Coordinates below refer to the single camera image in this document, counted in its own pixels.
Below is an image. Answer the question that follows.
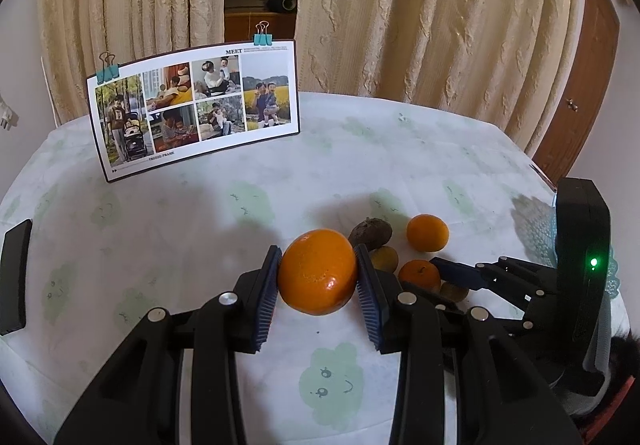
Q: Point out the wooden cabinet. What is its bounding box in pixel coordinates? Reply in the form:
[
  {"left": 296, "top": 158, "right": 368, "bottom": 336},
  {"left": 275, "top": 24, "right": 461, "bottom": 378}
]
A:
[{"left": 224, "top": 7, "right": 298, "bottom": 48}]

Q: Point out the dark passion fruit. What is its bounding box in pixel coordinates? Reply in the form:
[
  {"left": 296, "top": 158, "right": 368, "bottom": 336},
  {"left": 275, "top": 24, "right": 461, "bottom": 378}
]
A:
[{"left": 348, "top": 217, "right": 393, "bottom": 251}]

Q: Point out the small orange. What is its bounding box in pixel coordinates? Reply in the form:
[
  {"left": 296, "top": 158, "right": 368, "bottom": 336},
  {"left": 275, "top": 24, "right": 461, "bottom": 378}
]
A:
[
  {"left": 398, "top": 259, "right": 442, "bottom": 293},
  {"left": 406, "top": 214, "right": 450, "bottom": 253}
]

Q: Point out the photo collage card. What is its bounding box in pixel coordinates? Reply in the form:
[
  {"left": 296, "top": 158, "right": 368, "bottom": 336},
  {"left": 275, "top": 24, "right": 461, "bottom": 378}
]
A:
[{"left": 86, "top": 39, "right": 301, "bottom": 183}]

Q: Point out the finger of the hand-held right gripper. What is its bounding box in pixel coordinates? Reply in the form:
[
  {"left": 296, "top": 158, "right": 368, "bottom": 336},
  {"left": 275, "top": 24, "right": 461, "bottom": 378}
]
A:
[
  {"left": 429, "top": 256, "right": 538, "bottom": 326},
  {"left": 475, "top": 256, "right": 558, "bottom": 296}
]

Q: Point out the beige curtain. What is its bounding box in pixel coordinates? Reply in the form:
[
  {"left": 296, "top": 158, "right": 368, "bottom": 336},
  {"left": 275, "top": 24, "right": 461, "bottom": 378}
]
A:
[
  {"left": 295, "top": 0, "right": 588, "bottom": 156},
  {"left": 37, "top": 0, "right": 233, "bottom": 126}
]

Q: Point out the brown wooden door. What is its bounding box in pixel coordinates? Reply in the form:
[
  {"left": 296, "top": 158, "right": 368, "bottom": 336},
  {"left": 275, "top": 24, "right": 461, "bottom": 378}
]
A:
[{"left": 530, "top": 0, "right": 621, "bottom": 183}]

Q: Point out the white printed tablecloth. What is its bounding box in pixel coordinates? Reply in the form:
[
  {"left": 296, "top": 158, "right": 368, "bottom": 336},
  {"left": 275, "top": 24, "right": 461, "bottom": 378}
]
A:
[{"left": 0, "top": 90, "right": 631, "bottom": 445}]

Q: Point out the person's right hand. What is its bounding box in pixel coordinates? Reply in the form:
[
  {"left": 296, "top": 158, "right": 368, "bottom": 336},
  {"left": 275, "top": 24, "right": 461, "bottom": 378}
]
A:
[{"left": 582, "top": 292, "right": 621, "bottom": 378}]

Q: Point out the yellowish round fruit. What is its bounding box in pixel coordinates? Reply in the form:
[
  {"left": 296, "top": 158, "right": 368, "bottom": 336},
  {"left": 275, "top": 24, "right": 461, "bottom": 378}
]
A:
[
  {"left": 370, "top": 246, "right": 399, "bottom": 272},
  {"left": 439, "top": 281, "right": 471, "bottom": 303}
]

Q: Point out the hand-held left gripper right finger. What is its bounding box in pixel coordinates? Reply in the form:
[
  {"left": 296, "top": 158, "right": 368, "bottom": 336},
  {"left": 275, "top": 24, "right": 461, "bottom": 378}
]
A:
[{"left": 352, "top": 245, "right": 583, "bottom": 445}]

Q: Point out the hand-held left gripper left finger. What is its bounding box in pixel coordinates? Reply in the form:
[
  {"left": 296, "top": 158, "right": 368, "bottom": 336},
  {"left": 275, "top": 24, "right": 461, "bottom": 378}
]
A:
[{"left": 52, "top": 245, "right": 283, "bottom": 445}]

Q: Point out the large orange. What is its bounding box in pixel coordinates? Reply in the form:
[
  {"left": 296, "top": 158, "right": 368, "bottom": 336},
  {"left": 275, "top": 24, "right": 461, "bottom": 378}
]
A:
[{"left": 277, "top": 229, "right": 359, "bottom": 316}]

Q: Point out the white power plug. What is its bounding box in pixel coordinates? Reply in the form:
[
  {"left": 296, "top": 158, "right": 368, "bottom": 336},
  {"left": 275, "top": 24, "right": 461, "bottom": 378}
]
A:
[{"left": 0, "top": 92, "right": 20, "bottom": 130}]

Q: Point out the black flat device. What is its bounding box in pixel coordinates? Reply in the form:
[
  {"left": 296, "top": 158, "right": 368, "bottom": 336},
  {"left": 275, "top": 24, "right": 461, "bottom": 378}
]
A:
[{"left": 0, "top": 219, "right": 33, "bottom": 337}]

